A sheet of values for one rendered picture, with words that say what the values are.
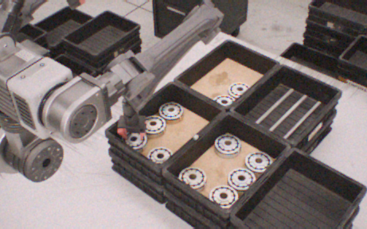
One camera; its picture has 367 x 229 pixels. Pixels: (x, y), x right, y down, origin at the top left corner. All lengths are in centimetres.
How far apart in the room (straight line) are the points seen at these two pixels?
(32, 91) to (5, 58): 15
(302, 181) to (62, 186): 95
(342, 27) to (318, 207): 169
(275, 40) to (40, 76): 296
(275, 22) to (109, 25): 153
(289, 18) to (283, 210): 270
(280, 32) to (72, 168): 245
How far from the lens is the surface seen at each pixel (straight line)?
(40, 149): 152
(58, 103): 119
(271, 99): 219
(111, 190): 201
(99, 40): 317
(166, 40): 140
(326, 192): 188
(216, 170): 188
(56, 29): 354
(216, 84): 224
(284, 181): 188
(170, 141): 198
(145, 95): 171
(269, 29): 413
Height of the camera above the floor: 227
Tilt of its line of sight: 44 degrees down
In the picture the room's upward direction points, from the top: 1 degrees counter-clockwise
